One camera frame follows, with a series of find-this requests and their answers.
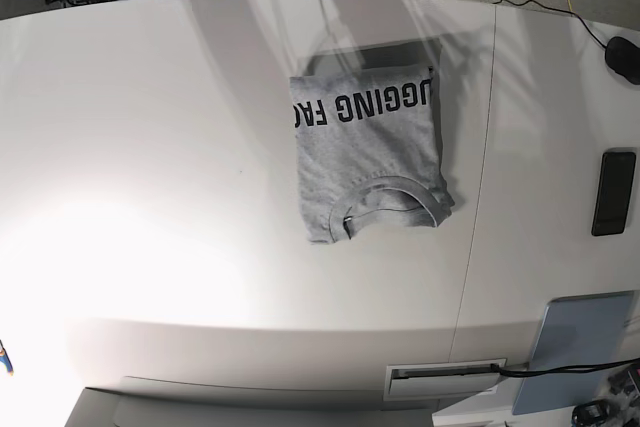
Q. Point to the grey T-shirt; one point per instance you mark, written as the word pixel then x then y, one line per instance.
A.
pixel 367 151

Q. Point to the black smartphone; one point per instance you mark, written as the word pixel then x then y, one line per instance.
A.
pixel 614 191

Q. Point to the blue-grey tablet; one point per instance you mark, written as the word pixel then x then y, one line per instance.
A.
pixel 577 330

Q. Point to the black computer mouse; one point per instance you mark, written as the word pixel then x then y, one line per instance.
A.
pixel 623 57

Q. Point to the blue orange tool handle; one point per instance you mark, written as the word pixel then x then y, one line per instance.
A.
pixel 5 360

